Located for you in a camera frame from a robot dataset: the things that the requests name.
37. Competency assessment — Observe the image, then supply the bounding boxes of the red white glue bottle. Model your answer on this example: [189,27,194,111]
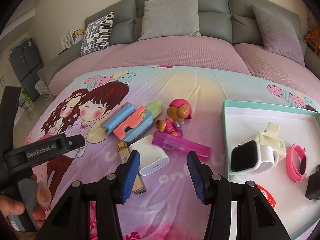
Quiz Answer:
[256,184,276,209]

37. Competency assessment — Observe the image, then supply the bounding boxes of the white smartwatch black screen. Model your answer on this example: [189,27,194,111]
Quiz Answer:
[230,140,278,174]

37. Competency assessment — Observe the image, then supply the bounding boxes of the black power adapter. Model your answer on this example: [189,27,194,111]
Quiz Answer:
[305,165,320,200]

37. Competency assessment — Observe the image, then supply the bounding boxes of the pink fitness band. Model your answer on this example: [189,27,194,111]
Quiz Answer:
[285,144,308,183]

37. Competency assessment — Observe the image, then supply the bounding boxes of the gold lighter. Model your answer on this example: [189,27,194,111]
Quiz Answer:
[117,141,146,198]

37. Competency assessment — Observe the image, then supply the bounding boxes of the cream plastic hair claw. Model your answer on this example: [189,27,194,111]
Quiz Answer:
[255,122,286,161]

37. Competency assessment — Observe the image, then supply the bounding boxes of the white usb charger cube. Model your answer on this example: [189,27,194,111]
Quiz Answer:
[129,135,169,177]

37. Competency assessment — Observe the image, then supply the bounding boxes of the magenta translucent utility knife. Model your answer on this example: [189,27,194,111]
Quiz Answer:
[152,131,212,161]

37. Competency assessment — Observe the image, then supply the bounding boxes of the orange blue toy knife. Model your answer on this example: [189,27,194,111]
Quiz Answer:
[113,106,145,140]

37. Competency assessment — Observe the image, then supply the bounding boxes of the person's left hand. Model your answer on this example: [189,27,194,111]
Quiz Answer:
[0,174,52,230]

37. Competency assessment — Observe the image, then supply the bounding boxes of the teal rimmed white tray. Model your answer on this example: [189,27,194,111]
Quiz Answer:
[222,100,319,239]

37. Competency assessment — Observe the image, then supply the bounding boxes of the dark grey cabinet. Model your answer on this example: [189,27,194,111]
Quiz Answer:
[9,38,43,101]

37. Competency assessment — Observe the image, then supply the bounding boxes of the blue green toy knife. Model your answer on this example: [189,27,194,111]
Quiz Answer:
[101,100,163,144]

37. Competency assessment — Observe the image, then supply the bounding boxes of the pink pup toy figure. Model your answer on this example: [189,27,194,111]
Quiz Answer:
[155,99,192,137]

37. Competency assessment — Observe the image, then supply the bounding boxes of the cartoon printed pink tablecloth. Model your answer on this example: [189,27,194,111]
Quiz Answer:
[13,65,320,240]

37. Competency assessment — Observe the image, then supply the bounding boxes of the black white patterned cushion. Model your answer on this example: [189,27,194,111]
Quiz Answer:
[80,11,114,56]

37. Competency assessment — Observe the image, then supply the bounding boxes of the purple grey cushion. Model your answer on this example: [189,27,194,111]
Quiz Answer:
[251,5,305,67]

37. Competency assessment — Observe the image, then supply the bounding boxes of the orange ornament on sofa side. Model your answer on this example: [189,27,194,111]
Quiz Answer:
[304,27,320,56]

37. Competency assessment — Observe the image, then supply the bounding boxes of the grey sofa pink cover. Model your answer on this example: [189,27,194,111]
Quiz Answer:
[38,0,319,100]

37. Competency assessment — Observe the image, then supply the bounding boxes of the light grey cushion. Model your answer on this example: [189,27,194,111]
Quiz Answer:
[139,0,201,41]

